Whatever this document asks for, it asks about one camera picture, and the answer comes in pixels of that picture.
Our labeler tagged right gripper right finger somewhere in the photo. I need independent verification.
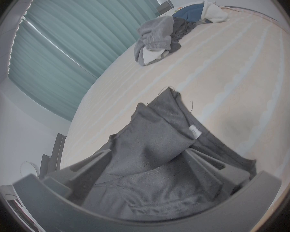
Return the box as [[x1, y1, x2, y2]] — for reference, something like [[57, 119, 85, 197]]
[[185, 148, 251, 196]]

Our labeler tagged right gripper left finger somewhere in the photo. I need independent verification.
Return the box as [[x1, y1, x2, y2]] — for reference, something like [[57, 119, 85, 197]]
[[42, 149, 111, 203]]

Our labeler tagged black T-shirt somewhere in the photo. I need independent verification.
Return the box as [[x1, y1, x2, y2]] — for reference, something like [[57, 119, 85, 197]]
[[82, 87, 257, 221]]

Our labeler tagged bed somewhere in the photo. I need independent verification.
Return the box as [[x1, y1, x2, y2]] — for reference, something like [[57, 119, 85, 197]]
[[60, 0, 290, 223]]

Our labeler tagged pile of clothes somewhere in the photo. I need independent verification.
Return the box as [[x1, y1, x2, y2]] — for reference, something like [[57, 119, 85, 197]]
[[134, 0, 230, 67]]

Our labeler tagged black chest of drawers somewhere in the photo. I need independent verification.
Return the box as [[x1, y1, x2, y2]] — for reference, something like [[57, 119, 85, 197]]
[[39, 133, 67, 178]]

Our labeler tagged round white mirror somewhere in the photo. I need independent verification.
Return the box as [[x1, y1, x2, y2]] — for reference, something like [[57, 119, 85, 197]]
[[19, 161, 39, 177]]

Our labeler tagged blue-green curtain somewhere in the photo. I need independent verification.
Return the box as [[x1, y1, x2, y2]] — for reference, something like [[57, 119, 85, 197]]
[[8, 21, 100, 123], [24, 0, 160, 80]]

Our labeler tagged white printed pillow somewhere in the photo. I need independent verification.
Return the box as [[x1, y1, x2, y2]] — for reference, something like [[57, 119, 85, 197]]
[[157, 5, 184, 19]]

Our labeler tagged grey bedside table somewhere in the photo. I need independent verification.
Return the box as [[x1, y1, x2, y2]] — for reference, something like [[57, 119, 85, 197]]
[[157, 1, 172, 15]]

